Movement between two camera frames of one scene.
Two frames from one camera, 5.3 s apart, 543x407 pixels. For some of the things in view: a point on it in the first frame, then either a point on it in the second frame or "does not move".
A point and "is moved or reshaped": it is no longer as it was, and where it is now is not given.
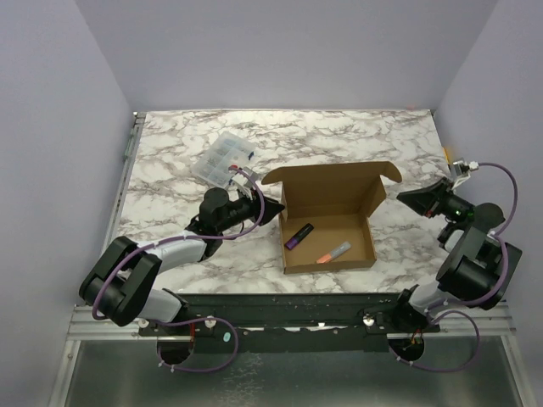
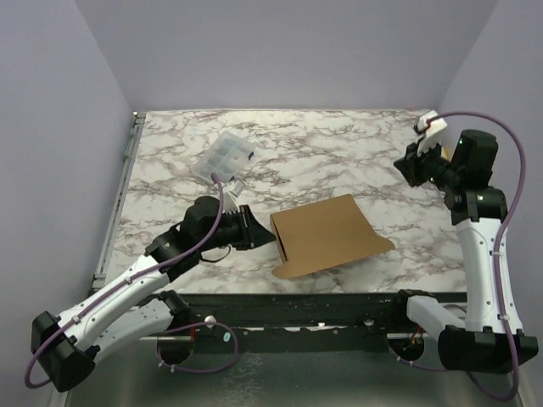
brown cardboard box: x=326 y=214 is moved or reshaped
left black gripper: x=271 y=207 to x=253 y=234
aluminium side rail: x=124 y=180 does not move
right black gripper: x=439 y=199 to x=411 y=166
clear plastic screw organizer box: x=214 y=164 does not move
